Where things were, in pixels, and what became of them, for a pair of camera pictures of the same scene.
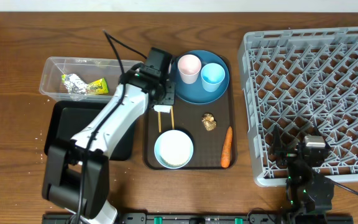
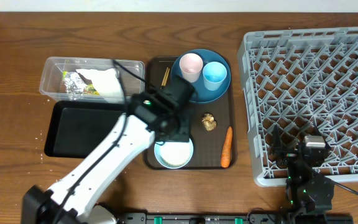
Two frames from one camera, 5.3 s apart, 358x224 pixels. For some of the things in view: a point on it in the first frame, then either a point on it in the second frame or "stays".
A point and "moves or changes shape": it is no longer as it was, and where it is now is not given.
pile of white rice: [176, 147] stays
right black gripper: [289, 154] stays
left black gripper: [169, 93] → [177, 134]
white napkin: [161, 108] moves or changes shape
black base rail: [208, 218] stays
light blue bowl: [173, 149] stays
